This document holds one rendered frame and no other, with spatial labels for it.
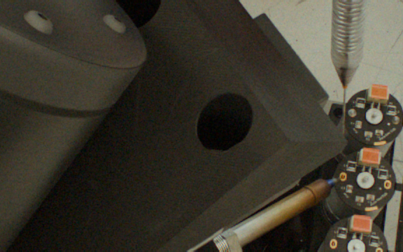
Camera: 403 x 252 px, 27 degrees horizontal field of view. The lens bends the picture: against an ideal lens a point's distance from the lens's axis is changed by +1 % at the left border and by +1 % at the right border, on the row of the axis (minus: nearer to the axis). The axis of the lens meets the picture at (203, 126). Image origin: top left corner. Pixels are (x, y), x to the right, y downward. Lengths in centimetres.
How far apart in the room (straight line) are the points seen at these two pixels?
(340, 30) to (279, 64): 13
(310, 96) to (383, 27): 29
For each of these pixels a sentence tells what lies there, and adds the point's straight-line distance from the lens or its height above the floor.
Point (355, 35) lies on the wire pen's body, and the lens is 28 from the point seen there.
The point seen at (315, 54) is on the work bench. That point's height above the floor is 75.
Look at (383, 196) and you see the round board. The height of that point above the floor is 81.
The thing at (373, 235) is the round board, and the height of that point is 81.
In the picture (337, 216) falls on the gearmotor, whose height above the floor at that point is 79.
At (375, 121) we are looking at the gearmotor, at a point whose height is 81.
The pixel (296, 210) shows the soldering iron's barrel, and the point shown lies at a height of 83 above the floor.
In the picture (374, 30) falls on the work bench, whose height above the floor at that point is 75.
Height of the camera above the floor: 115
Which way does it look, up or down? 71 degrees down
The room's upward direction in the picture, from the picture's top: 3 degrees counter-clockwise
